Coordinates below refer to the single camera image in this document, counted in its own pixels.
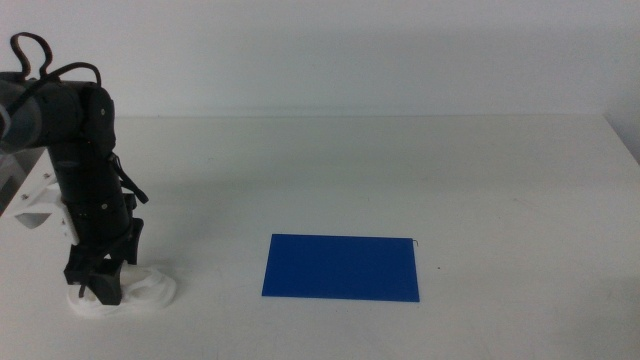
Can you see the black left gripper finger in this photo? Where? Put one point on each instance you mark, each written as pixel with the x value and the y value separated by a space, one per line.
pixel 82 291
pixel 107 287

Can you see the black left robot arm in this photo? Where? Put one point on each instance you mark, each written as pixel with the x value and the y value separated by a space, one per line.
pixel 75 140

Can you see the blue rectangular mat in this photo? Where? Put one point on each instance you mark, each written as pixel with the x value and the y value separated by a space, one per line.
pixel 340 267

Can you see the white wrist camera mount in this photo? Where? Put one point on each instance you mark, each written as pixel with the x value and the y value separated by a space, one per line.
pixel 37 202

